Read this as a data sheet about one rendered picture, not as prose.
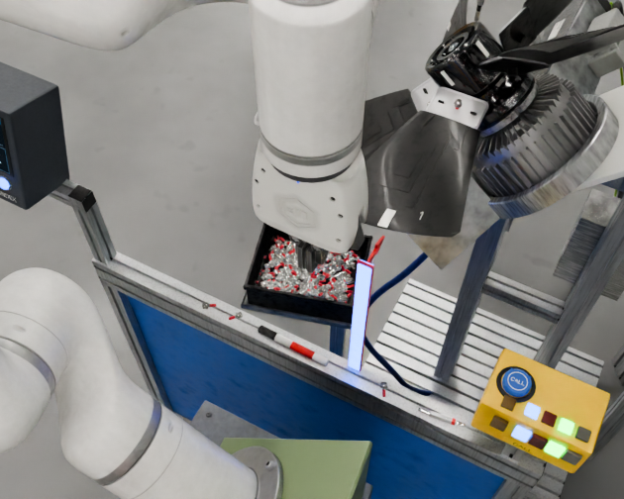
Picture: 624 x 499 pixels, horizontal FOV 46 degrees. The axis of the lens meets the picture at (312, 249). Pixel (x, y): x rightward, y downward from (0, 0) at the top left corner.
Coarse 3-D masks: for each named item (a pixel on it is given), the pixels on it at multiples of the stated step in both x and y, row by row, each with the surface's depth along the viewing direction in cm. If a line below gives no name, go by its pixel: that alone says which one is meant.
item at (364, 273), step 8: (360, 264) 103; (360, 272) 104; (368, 272) 103; (360, 280) 105; (368, 280) 104; (360, 288) 107; (368, 288) 106; (360, 296) 109; (360, 304) 111; (360, 312) 112; (360, 320) 114; (352, 328) 118; (360, 328) 116; (352, 336) 120; (360, 336) 118; (352, 344) 122; (360, 344) 120; (352, 352) 124; (360, 352) 123; (352, 360) 127; (360, 360) 125
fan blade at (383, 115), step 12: (384, 96) 138; (396, 96) 136; (408, 96) 134; (372, 108) 140; (384, 108) 137; (396, 108) 135; (408, 108) 134; (372, 120) 139; (384, 120) 137; (396, 120) 135; (372, 132) 139; (384, 132) 137; (372, 144) 139
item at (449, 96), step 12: (444, 96) 121; (456, 96) 121; (468, 96) 121; (432, 108) 120; (444, 108) 120; (468, 108) 120; (480, 108) 120; (456, 120) 119; (468, 120) 119; (480, 120) 119
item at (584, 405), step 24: (504, 360) 107; (528, 360) 107; (552, 384) 105; (576, 384) 105; (480, 408) 105; (504, 408) 103; (552, 408) 103; (576, 408) 103; (600, 408) 103; (504, 432) 106; (552, 432) 101; (552, 456) 105
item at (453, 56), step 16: (464, 32) 126; (480, 32) 119; (448, 48) 126; (464, 48) 118; (496, 48) 120; (432, 64) 125; (448, 64) 119; (464, 64) 119; (464, 80) 120; (480, 80) 120; (496, 80) 122; (512, 80) 123; (528, 80) 121; (480, 96) 123; (496, 96) 122; (512, 96) 120; (496, 112) 121; (480, 128) 124
